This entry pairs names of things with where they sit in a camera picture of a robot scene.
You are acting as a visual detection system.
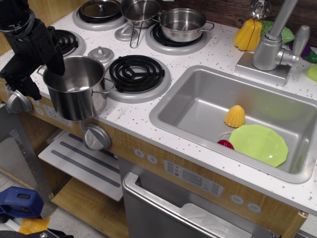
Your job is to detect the grey stove knob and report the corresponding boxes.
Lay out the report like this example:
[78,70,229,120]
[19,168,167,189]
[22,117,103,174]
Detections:
[88,46,114,64]
[114,24,139,42]

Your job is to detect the blue clamp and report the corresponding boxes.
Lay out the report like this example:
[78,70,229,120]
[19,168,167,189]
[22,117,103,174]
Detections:
[0,186,44,219]

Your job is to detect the grey left front knob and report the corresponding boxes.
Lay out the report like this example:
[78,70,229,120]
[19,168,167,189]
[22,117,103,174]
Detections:
[6,90,33,114]

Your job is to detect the black front left burner coil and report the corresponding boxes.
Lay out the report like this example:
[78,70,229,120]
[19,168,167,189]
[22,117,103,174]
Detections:
[55,30,79,56]

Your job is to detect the purple toy eggplant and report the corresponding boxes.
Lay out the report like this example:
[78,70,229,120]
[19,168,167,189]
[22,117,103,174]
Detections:
[289,41,312,57]

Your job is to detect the silver faucet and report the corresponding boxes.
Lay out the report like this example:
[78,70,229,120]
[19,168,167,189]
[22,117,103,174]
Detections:
[235,0,310,86]

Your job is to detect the tall steel pot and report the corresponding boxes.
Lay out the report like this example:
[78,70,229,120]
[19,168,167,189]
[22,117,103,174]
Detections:
[43,56,115,121]

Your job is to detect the grey right front knob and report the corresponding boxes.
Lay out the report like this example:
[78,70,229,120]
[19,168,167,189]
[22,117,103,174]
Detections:
[83,123,111,151]

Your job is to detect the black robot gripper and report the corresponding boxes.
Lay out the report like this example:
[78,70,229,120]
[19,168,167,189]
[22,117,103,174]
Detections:
[0,19,65,100]

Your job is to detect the green toy piece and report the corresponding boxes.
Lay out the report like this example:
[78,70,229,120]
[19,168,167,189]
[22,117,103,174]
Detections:
[306,64,317,82]

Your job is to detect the green toy lettuce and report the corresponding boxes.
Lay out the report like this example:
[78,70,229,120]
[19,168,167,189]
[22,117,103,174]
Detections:
[259,20,295,44]

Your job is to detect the black front right burner coil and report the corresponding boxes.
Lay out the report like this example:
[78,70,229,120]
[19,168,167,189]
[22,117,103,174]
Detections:
[108,55,165,93]

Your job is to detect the steel ladle spoon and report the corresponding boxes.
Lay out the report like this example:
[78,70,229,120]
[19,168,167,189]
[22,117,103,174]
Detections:
[249,0,271,20]

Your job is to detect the silver dishwasher door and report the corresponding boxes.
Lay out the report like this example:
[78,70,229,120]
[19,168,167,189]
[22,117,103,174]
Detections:
[118,158,280,238]

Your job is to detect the wide steel pot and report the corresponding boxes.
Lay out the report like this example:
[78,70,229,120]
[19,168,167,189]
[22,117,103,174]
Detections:
[153,8,214,42]

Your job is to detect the white oven rack shelf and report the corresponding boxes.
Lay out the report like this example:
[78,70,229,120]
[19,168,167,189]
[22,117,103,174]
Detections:
[39,130,123,201]

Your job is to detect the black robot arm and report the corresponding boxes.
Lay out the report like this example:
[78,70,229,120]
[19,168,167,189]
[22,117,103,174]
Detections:
[0,0,65,100]

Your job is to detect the steel saucepan with handle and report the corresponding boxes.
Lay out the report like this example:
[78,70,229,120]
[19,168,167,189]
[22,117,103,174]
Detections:
[120,0,163,49]

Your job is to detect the yellow toy corn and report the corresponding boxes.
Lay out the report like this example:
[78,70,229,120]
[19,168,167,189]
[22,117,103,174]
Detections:
[224,105,245,128]

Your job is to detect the red toy fruit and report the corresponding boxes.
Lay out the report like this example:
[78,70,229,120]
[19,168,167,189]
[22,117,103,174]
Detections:
[217,139,235,150]

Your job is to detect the grey back stove knob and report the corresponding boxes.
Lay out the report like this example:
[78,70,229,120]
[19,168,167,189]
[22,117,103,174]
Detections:
[114,24,139,42]

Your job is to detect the grey middle stove knob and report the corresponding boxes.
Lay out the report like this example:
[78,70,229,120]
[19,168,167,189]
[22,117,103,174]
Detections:
[88,46,114,64]

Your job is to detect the grey oven door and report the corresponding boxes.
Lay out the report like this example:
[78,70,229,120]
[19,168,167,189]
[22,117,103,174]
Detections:
[0,103,59,220]

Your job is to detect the yellow toy bell pepper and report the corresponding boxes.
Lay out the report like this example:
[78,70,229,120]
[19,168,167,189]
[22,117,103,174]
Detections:
[233,18,263,51]

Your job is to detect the green plastic plate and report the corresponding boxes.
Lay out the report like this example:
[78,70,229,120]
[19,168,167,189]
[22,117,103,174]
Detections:
[229,124,289,167]

